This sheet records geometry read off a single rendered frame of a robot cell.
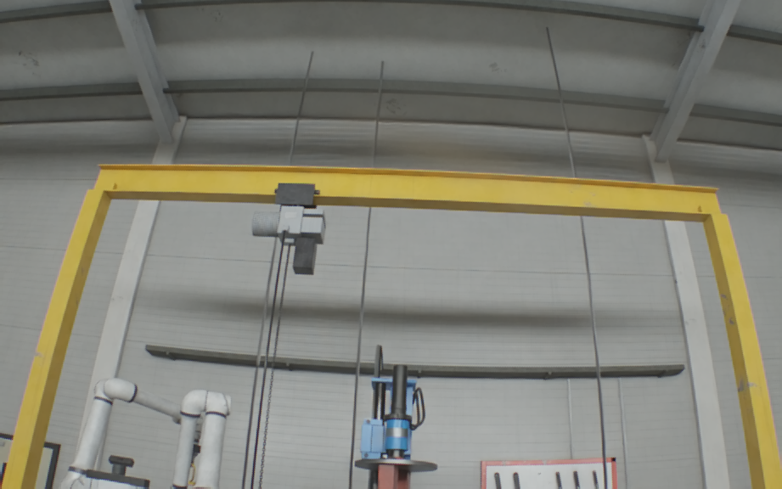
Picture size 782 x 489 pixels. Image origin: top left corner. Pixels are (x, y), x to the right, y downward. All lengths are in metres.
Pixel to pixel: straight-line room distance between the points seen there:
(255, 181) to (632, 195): 3.03
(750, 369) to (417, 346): 3.55
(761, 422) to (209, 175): 4.58
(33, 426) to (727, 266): 5.25
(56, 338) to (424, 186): 3.01
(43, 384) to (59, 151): 5.45
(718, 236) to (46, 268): 7.72
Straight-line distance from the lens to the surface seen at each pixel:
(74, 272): 4.59
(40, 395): 4.36
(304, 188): 4.28
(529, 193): 4.43
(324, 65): 7.46
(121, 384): 3.36
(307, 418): 6.14
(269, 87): 7.56
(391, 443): 3.95
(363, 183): 4.36
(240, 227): 7.18
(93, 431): 3.41
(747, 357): 4.44
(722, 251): 4.72
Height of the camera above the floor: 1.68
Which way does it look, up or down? 30 degrees up
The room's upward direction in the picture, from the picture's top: 3 degrees clockwise
